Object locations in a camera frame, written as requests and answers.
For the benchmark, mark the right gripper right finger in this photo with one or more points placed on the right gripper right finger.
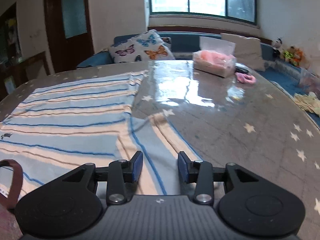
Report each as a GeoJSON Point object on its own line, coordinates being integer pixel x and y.
{"type": "Point", "coordinates": [204, 175]}

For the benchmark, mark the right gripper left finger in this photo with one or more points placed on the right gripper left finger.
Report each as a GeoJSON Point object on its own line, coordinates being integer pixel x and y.
{"type": "Point", "coordinates": [117, 174]}

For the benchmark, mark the blue striped knit sweater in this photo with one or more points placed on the blue striped knit sweater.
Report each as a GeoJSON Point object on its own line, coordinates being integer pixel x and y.
{"type": "Point", "coordinates": [59, 128]}

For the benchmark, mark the pink hair scrunchie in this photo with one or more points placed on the pink hair scrunchie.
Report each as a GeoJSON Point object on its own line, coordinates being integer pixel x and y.
{"type": "Point", "coordinates": [245, 78]}

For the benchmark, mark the black small object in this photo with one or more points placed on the black small object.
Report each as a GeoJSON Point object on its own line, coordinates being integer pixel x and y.
{"type": "Point", "coordinates": [241, 69]}

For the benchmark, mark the clear tissue box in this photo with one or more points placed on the clear tissue box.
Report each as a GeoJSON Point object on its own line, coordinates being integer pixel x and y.
{"type": "Point", "coordinates": [215, 56]}

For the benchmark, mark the blue sofa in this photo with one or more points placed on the blue sofa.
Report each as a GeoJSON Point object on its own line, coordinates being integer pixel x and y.
{"type": "Point", "coordinates": [183, 44]}

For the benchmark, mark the cream cloth pile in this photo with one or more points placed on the cream cloth pile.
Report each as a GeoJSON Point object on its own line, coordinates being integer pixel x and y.
{"type": "Point", "coordinates": [309, 103]}

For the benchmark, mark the beige plain pillow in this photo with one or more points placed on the beige plain pillow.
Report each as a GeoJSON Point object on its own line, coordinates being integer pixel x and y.
{"type": "Point", "coordinates": [247, 50]}

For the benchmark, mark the butterfly print pillow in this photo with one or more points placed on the butterfly print pillow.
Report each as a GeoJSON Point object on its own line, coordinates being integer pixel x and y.
{"type": "Point", "coordinates": [147, 46]}

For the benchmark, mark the clear plastic storage box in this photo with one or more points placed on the clear plastic storage box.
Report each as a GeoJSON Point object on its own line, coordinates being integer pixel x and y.
{"type": "Point", "coordinates": [308, 81]}

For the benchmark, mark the dark wooden door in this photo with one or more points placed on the dark wooden door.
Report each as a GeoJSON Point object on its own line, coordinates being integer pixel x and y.
{"type": "Point", "coordinates": [68, 32]}

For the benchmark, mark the dark wooden cabinet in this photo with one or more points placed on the dark wooden cabinet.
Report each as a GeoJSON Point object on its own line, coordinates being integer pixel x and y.
{"type": "Point", "coordinates": [16, 69]}

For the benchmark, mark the stuffed toys pile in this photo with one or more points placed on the stuffed toys pile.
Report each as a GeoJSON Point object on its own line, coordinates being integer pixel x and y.
{"type": "Point", "coordinates": [291, 55]}

